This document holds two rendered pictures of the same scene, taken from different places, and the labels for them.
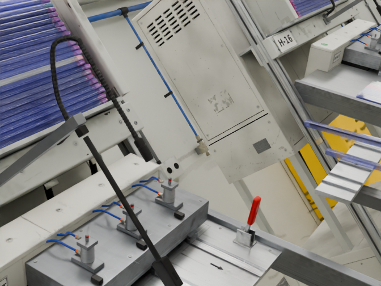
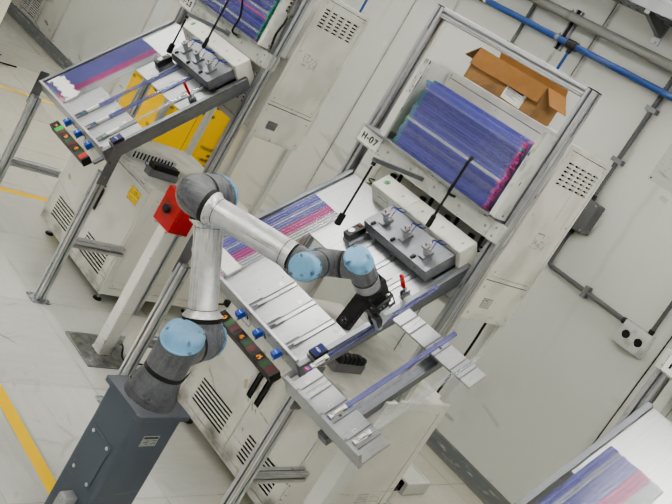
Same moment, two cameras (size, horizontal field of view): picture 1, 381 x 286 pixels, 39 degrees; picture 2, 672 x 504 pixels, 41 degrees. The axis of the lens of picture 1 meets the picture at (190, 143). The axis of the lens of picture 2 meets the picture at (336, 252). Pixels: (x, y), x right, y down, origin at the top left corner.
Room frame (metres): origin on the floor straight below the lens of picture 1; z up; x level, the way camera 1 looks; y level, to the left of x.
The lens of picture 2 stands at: (0.67, -2.88, 1.74)
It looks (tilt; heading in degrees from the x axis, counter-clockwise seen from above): 14 degrees down; 88
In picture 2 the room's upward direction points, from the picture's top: 31 degrees clockwise
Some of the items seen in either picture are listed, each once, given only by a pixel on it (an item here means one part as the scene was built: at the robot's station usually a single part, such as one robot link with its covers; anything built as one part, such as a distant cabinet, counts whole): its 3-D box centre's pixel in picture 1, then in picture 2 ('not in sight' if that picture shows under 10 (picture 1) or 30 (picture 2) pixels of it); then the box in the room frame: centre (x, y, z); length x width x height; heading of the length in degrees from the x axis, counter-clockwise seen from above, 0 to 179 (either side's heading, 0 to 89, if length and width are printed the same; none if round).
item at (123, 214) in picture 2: not in sight; (148, 154); (-0.19, 1.25, 0.66); 1.01 x 0.73 x 1.31; 49
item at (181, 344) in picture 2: not in sight; (178, 347); (0.51, -0.60, 0.72); 0.13 x 0.12 x 0.14; 74
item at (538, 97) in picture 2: not in sight; (529, 85); (1.09, 0.60, 1.82); 0.68 x 0.30 x 0.20; 139
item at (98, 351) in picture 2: not in sight; (142, 274); (0.16, 0.56, 0.39); 0.24 x 0.24 x 0.78; 49
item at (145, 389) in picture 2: not in sight; (157, 381); (0.51, -0.60, 0.60); 0.15 x 0.15 x 0.10
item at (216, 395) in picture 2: not in sight; (307, 407); (1.01, 0.44, 0.31); 0.70 x 0.65 x 0.62; 139
